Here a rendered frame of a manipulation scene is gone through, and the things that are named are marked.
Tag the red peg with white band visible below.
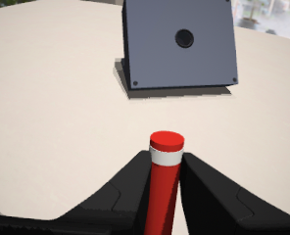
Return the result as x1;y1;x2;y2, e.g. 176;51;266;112
145;130;184;235

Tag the dark grey sloped panel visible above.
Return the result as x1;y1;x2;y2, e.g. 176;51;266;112
121;0;239;90

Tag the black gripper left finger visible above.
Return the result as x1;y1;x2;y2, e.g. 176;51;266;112
0;150;152;235

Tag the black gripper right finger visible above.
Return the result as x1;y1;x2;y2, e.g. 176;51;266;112
179;153;290;235

